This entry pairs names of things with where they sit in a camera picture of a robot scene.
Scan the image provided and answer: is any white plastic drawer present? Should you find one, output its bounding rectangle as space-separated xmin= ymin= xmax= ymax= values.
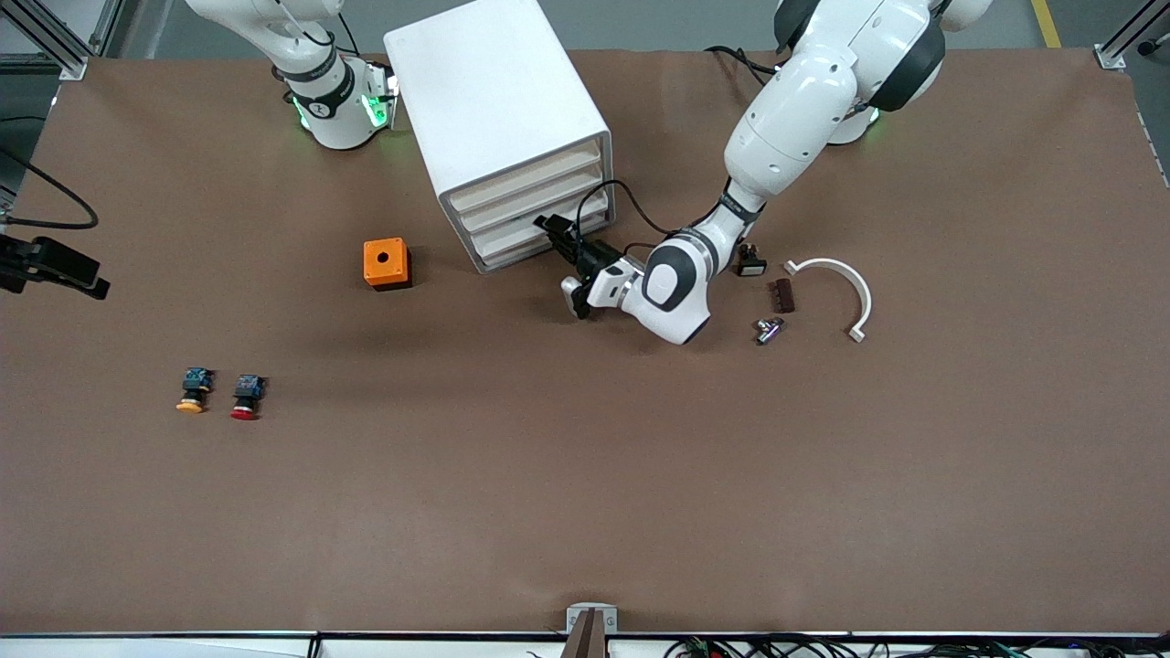
xmin=462 ymin=169 xmax=608 ymax=237
xmin=448 ymin=139 xmax=604 ymax=213
xmin=473 ymin=196 xmax=612 ymax=273

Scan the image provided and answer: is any white drawer cabinet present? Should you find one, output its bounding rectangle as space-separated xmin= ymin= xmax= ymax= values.
xmin=383 ymin=0 xmax=614 ymax=275

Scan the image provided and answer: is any yellow mushroom push button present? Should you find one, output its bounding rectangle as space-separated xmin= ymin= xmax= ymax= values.
xmin=175 ymin=366 xmax=216 ymax=416

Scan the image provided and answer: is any red mushroom push button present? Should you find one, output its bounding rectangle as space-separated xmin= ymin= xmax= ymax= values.
xmin=229 ymin=374 xmax=267 ymax=422

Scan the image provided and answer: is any orange button enclosure box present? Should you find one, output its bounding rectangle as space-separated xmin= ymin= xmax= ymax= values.
xmin=363 ymin=238 xmax=412 ymax=292

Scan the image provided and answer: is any aluminium frame post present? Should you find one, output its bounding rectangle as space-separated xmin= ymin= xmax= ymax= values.
xmin=1094 ymin=0 xmax=1170 ymax=71
xmin=0 ymin=0 xmax=124 ymax=81

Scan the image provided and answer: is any white curved bracket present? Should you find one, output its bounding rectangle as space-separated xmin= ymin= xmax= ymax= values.
xmin=783 ymin=258 xmax=874 ymax=344

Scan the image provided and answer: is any black arm base cable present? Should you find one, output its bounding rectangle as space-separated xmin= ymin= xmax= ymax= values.
xmin=704 ymin=44 xmax=787 ymax=88

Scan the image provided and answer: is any grey table edge mount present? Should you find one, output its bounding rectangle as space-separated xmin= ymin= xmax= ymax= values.
xmin=565 ymin=603 xmax=619 ymax=658

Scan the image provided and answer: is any white table edge rail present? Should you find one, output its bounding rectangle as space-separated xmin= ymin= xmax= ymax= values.
xmin=0 ymin=631 xmax=1170 ymax=658

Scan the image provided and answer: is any black cable bundle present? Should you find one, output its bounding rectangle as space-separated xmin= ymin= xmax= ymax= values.
xmin=663 ymin=634 xmax=1170 ymax=658

